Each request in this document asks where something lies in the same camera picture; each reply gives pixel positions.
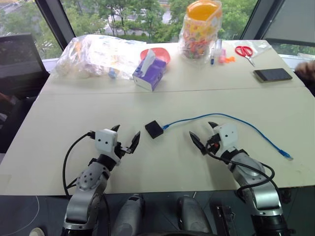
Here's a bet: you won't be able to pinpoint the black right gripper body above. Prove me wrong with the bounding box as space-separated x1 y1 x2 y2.
205 133 221 155

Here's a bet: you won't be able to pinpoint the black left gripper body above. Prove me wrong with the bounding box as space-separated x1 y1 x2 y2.
115 141 129 158

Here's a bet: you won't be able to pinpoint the small black box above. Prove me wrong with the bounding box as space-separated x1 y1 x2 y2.
144 120 164 140

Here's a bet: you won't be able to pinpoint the purple tissue box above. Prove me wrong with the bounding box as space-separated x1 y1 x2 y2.
132 48 166 92

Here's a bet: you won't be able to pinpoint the clear bag of items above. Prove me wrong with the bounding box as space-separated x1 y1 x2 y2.
55 34 148 81

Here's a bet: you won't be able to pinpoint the black flat device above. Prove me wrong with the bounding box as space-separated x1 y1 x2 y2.
210 196 237 236

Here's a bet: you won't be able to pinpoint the black smartphone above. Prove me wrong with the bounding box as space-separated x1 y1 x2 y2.
252 68 294 84

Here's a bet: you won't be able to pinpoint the pink plastic bowl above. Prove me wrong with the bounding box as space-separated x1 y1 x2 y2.
140 47 171 65

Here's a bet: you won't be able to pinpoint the colourful snack bag orange lid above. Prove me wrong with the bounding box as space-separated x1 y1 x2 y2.
177 0 223 65

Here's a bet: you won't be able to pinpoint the clear flat plastic bag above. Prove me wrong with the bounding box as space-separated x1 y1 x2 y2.
225 40 273 59

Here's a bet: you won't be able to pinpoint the brown-haired person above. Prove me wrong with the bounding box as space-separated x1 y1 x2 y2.
293 59 315 97

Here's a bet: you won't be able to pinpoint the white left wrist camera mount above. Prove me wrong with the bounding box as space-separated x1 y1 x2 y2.
94 128 122 165

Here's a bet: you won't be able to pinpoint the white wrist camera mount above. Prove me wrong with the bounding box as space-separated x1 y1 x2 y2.
212 122 238 154
94 128 122 165

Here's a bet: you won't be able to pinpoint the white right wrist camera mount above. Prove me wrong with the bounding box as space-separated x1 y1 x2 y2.
212 122 238 154

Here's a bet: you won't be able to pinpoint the blue Ethernet cable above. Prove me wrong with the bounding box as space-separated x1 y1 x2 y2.
161 113 294 161

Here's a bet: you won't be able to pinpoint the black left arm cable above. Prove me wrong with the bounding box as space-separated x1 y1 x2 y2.
62 131 97 197

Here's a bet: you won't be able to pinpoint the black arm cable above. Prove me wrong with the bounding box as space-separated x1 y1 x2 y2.
62 131 97 197
205 141 283 198

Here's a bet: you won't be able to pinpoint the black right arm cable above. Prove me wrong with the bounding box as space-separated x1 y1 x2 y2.
205 141 283 198

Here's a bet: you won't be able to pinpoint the red-handled scissors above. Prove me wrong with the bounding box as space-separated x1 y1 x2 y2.
234 45 256 67

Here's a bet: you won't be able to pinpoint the dark window frame post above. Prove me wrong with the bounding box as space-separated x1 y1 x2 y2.
36 0 76 51
240 0 286 40

